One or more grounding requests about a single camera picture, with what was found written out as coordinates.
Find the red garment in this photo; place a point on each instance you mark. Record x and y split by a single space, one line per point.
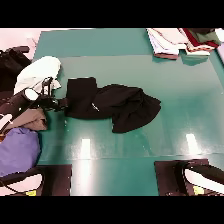
195 41

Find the black garment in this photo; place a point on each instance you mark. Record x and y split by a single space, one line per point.
11 65
120 103

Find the white garment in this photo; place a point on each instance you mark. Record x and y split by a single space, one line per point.
165 40
36 71

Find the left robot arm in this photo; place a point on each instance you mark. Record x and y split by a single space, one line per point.
16 102

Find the brown garment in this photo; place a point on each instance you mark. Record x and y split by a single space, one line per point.
31 119

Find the purple garment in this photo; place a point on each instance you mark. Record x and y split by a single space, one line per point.
18 150

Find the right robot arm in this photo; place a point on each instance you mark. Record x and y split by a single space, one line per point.
203 173

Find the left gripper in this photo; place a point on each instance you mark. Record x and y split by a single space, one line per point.
50 103

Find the dark green garment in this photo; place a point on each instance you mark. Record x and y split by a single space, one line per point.
210 36

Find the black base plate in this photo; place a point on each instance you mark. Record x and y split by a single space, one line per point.
58 180
166 178

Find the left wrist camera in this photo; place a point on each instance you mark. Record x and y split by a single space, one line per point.
47 87

